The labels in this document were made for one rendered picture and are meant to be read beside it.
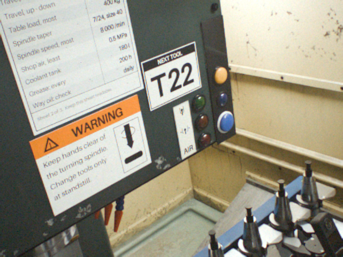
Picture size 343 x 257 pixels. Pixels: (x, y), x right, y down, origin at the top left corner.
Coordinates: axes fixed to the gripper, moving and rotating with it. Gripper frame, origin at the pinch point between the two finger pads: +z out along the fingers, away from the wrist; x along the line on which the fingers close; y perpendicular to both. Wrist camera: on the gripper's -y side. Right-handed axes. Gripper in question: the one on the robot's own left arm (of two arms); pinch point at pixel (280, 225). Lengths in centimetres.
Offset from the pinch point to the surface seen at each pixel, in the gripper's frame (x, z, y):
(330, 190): 17.5, -2.9, -2.1
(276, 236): -5.4, -3.1, -1.7
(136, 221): 13, 93, 54
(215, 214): 45, 73, 59
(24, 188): -56, -8, -45
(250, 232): -12.5, -1.9, -7.0
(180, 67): -31, -8, -51
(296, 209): 5.9, -0.7, -1.8
